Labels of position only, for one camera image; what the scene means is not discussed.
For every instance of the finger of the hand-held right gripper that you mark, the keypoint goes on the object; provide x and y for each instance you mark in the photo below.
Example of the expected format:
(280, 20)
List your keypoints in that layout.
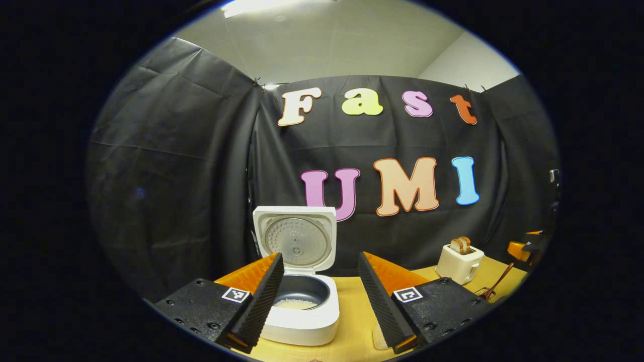
(520, 250)

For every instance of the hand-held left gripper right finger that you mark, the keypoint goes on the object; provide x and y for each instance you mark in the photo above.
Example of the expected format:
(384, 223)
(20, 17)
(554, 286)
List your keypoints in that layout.
(382, 301)

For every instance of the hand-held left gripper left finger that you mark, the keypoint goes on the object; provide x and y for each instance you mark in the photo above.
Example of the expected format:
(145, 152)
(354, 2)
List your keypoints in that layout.
(259, 301)

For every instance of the brown wooden spoon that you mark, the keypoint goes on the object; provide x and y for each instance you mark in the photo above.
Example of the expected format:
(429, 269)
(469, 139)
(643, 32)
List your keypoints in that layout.
(500, 279)

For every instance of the white rice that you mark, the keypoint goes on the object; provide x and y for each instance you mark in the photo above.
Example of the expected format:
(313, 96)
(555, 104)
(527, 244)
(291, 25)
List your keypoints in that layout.
(297, 303)

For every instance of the white rice cooker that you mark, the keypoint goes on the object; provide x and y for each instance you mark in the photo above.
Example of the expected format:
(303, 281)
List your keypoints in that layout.
(302, 327)

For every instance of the clear chopstick holder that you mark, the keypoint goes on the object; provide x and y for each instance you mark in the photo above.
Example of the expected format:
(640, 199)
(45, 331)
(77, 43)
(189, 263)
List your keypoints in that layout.
(483, 294)

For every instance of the cream rounded container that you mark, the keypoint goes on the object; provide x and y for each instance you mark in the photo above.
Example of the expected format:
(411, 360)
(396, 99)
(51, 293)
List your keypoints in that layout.
(381, 337)

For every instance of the brown toast slice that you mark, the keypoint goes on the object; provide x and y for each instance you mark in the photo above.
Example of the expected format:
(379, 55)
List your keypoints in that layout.
(456, 245)
(466, 244)

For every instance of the white toaster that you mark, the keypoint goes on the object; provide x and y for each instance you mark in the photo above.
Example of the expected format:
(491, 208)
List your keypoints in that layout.
(458, 264)

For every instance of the black backdrop cloth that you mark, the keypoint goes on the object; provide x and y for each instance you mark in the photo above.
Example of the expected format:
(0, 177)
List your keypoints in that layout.
(191, 166)

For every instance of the ceiling light panel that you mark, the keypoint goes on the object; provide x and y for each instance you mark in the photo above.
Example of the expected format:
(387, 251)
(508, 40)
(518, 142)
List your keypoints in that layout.
(276, 6)

